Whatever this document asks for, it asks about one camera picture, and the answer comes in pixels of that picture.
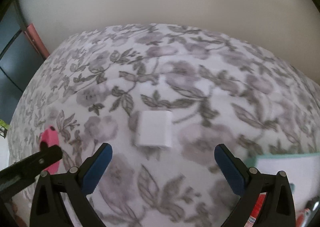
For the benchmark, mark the teal rimmed white tray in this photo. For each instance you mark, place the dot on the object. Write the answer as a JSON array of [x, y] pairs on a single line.
[[302, 171]]

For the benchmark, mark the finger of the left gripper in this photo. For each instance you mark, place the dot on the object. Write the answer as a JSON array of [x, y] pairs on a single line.
[[22, 174]]

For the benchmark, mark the dark blue cabinet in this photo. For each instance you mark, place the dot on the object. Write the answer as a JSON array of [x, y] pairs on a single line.
[[20, 59]]

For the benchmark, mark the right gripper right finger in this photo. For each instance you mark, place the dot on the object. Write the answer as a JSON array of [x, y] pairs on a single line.
[[278, 208]]

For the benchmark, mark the white power adapter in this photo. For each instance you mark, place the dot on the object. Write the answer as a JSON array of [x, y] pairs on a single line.
[[154, 129]]

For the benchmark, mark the floral grey white blanket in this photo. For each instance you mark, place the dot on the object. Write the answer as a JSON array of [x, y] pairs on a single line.
[[95, 84]]

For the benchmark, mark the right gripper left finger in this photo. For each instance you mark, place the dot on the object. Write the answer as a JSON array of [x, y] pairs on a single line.
[[48, 208]]

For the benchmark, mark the pink wooden pole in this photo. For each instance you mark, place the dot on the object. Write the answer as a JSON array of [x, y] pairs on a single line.
[[36, 41]]

